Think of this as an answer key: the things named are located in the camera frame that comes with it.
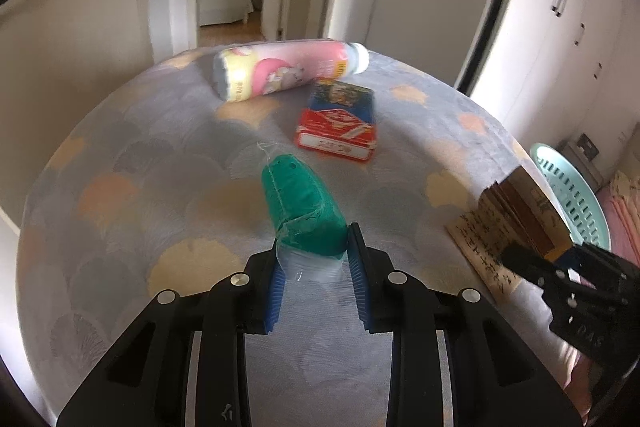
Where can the grey nightstand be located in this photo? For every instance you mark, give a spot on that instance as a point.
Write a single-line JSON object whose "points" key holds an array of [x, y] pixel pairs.
{"points": [[592, 169]]}

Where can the light blue plastic basket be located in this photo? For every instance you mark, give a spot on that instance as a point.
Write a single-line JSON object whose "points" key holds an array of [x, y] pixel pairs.
{"points": [[570, 187]]}

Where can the brown paper booklet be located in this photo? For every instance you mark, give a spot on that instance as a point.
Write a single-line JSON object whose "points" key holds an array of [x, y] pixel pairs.
{"points": [[520, 207]]}

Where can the dark picture frame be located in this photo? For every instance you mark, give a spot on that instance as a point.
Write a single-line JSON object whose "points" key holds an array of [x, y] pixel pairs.
{"points": [[588, 146]]}

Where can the pink white plastic bottle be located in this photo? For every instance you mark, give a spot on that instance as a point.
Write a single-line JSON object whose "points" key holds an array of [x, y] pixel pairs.
{"points": [[280, 68]]}

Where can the yellow folded blanket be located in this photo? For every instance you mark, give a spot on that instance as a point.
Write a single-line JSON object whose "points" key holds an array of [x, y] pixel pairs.
{"points": [[627, 184]]}

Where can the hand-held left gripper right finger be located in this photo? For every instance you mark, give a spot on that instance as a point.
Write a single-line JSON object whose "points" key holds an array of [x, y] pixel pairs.
{"points": [[359, 287]]}

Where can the pink bedspread bed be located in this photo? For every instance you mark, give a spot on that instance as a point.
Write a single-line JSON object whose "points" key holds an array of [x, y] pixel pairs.
{"points": [[622, 229]]}

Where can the white upholstered bed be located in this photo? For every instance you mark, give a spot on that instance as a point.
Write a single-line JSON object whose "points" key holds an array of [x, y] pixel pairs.
{"points": [[222, 7]]}

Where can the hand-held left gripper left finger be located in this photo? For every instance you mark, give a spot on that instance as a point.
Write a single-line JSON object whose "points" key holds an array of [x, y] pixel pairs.
{"points": [[276, 292]]}

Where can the red cardboard box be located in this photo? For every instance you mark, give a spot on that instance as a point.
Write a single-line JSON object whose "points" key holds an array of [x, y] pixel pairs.
{"points": [[335, 123]]}

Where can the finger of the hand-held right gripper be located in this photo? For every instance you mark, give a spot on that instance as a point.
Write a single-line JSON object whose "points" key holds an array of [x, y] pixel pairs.
{"points": [[530, 264], [605, 263]]}

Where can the white wardrobe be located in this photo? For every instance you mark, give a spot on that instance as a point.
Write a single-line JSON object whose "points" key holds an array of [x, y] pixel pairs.
{"points": [[540, 57]]}

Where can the green snack packet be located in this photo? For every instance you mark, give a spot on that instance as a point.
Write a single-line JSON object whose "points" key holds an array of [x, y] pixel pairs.
{"points": [[300, 202]]}

